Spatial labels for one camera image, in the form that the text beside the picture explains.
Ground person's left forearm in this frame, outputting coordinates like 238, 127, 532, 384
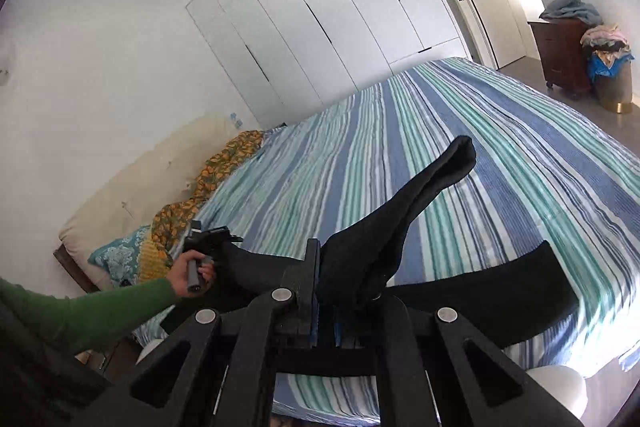
0, 277, 183, 358

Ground blue-grey cloth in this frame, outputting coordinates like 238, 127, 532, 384
540, 0, 603, 26

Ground black pants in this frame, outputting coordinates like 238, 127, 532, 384
160, 135, 581, 378

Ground striped bed blanket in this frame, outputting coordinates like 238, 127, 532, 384
132, 57, 640, 425

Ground orange floral cloth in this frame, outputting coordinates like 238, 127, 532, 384
137, 130, 266, 285

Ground teal patterned pillow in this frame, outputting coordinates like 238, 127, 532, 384
89, 224, 153, 288

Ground white wardrobe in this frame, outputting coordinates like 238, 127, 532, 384
186, 0, 463, 130

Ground person's left hand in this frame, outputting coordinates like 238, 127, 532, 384
167, 251, 218, 299

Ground beige headboard cushion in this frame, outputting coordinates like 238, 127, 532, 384
59, 114, 261, 293

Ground pile of clothes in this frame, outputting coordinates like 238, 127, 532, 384
580, 24, 633, 68

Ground dark wooden dresser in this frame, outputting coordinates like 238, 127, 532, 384
527, 18, 596, 100

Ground laundry basket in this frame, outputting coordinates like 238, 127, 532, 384
587, 52, 636, 112

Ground wooden bed frame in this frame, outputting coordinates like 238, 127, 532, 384
52, 244, 101, 295

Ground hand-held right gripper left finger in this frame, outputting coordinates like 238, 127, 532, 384
70, 238, 321, 427

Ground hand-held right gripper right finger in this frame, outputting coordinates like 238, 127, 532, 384
332, 293, 587, 427

